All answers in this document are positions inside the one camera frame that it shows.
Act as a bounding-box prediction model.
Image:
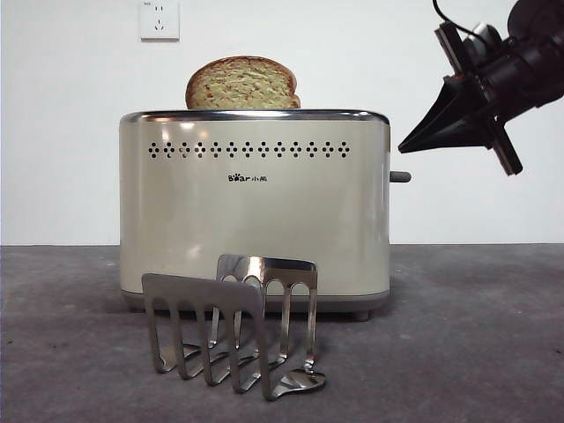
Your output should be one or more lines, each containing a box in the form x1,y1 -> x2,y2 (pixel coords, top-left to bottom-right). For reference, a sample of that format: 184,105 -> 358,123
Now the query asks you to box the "brown-crusted bread slice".
184,56 -> 302,110

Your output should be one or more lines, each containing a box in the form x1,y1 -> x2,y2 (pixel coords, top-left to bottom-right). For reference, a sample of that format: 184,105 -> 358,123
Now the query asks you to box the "cream two-slot toaster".
117,108 -> 393,322

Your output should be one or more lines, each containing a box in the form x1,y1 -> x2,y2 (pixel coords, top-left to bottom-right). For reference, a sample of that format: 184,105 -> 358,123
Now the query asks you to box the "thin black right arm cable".
431,0 -> 508,49

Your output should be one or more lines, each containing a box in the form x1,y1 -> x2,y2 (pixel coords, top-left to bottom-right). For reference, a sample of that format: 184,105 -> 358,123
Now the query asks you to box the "shiny steel toast rack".
141,253 -> 328,402

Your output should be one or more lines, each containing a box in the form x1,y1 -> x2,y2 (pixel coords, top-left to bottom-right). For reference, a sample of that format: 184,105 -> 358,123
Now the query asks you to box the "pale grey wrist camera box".
465,22 -> 501,50

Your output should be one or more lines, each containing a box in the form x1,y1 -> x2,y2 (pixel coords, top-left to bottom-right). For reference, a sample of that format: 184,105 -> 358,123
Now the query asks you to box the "white wall socket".
140,0 -> 181,43

